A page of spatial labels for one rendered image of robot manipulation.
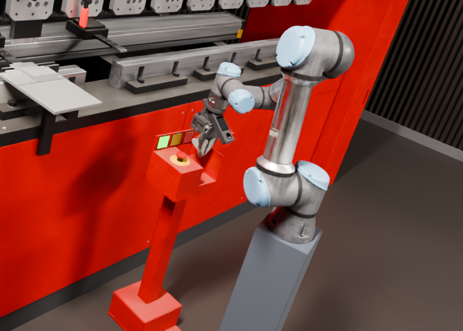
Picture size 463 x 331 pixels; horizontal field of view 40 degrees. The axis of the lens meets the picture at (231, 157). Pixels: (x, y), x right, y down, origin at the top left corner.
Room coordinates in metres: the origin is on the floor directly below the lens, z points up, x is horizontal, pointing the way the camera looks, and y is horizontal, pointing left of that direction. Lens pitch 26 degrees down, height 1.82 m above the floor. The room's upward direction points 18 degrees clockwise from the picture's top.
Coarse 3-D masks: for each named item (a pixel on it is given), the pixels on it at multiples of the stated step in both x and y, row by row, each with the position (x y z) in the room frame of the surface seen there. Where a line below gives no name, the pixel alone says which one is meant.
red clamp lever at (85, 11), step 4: (84, 0) 1.90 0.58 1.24; (88, 0) 1.89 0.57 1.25; (84, 4) 1.90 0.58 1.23; (88, 4) 1.90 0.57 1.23; (84, 8) 1.90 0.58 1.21; (84, 12) 1.89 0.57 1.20; (88, 12) 1.90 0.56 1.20; (84, 16) 1.89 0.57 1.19; (80, 20) 1.90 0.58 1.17; (84, 20) 1.89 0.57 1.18; (80, 24) 1.90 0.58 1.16; (84, 24) 1.89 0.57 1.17
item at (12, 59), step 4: (0, 32) 1.94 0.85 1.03; (0, 36) 1.94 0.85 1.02; (0, 40) 1.93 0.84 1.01; (4, 40) 1.94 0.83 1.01; (0, 44) 1.93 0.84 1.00; (4, 44) 1.94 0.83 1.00; (0, 48) 1.88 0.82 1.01; (0, 52) 1.85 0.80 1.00; (4, 52) 1.86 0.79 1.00; (0, 56) 1.84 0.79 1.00; (4, 56) 1.84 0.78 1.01; (8, 56) 1.85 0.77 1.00; (12, 56) 1.86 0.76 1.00; (8, 60) 1.82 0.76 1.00; (12, 60) 1.83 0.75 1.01; (16, 60) 1.83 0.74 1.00
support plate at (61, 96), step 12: (12, 72) 1.75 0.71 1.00; (48, 72) 1.83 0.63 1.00; (12, 84) 1.68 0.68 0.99; (36, 84) 1.72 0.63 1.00; (48, 84) 1.75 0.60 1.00; (60, 84) 1.77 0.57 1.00; (72, 84) 1.80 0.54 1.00; (36, 96) 1.64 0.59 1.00; (48, 96) 1.67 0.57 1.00; (60, 96) 1.69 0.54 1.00; (72, 96) 1.72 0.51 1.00; (84, 96) 1.75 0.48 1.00; (48, 108) 1.60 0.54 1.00; (60, 108) 1.62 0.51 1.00; (72, 108) 1.64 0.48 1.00; (84, 108) 1.68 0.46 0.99
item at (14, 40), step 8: (16, 24) 1.76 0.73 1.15; (24, 24) 1.78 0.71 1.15; (32, 24) 1.81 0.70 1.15; (40, 24) 1.83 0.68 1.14; (16, 32) 1.76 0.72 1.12; (24, 32) 1.79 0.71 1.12; (32, 32) 1.81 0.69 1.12; (40, 32) 1.84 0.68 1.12; (16, 40) 1.78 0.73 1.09; (24, 40) 1.80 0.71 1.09; (32, 40) 1.83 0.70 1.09
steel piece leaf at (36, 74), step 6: (30, 66) 1.83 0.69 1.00; (36, 66) 1.84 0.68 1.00; (24, 72) 1.77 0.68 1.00; (30, 72) 1.78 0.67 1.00; (36, 72) 1.80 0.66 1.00; (42, 72) 1.81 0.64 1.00; (30, 78) 1.75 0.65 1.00; (36, 78) 1.73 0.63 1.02; (42, 78) 1.75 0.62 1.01; (48, 78) 1.77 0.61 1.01; (54, 78) 1.79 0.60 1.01
